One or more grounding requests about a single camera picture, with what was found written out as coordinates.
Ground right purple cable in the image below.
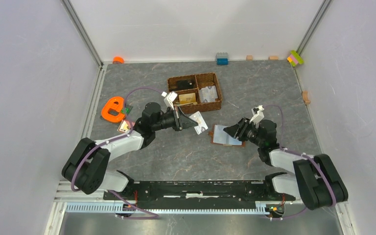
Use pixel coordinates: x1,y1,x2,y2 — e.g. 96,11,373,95
262,104,337,221

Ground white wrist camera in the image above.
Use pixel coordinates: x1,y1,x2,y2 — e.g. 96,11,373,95
250,105,264,126
161,91,178,110

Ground blue grey toy brick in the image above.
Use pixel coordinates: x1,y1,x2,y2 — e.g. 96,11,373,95
215,52,229,66

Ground brown leather card holder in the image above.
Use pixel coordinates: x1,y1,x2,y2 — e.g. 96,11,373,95
209,124,245,147

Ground green pink yellow brick stack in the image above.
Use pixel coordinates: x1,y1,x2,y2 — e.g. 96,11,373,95
287,50,304,67

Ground white cards in basket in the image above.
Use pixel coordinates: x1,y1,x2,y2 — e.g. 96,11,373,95
199,86,218,103

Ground white card gold chip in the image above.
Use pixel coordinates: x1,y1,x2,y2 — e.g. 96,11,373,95
189,111,208,135

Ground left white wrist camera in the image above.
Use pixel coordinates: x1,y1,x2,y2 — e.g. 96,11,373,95
161,91,178,110

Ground purple cable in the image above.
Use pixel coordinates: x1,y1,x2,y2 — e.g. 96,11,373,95
70,86,166,220
262,104,337,221

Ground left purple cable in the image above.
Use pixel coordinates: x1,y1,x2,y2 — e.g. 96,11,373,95
70,86,166,220

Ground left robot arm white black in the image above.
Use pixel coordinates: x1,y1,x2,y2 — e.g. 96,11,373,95
61,102,198,200

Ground gold card in basket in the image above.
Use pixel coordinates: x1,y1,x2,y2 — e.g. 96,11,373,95
179,93,196,104

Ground green toy block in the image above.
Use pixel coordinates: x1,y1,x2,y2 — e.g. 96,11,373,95
121,105,133,115

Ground dark grey card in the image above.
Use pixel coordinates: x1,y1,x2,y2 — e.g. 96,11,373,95
174,79,195,91

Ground pink card on table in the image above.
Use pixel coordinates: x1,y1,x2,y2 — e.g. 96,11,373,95
117,119,135,133

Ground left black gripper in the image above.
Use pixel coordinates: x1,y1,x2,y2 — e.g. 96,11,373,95
152,105,198,131

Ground wooden arch block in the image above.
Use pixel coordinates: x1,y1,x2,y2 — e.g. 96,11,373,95
302,91,311,105

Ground brown wicker divided basket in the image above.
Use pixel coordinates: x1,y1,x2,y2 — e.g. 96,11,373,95
167,72,223,114

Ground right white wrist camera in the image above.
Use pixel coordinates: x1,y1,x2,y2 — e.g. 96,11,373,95
250,105,264,126

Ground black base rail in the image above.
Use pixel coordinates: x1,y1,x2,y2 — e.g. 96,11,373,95
119,180,296,210

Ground orange plastic letter toy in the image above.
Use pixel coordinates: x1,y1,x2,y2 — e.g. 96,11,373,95
101,96,125,123

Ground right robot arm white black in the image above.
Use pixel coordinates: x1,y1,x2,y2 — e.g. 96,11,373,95
223,117,349,210

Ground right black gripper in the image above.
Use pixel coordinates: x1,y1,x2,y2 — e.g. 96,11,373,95
223,117,263,147

